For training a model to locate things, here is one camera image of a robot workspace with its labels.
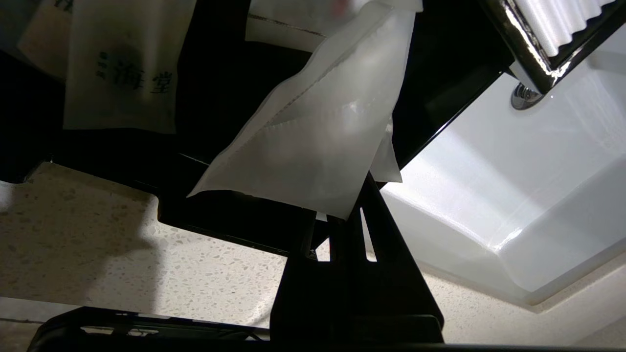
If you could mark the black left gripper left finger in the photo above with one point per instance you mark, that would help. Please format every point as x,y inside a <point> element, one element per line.
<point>308,298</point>

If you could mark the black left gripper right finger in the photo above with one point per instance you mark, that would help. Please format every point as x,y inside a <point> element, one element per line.
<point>391,303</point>

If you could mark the clear packet with green item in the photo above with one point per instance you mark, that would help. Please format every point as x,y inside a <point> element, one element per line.
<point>318,137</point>

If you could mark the white sink basin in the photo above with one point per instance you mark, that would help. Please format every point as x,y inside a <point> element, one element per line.
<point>489,171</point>

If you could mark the chrome sink drain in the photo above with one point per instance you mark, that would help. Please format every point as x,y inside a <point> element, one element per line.
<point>525,97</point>

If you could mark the chrome faucet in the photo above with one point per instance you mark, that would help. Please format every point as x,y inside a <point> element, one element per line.
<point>533,49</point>

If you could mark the small white sachet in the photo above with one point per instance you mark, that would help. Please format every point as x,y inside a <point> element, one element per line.
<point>122,73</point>

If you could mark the small grey sachet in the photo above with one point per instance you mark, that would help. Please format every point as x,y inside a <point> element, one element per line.
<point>46,39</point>

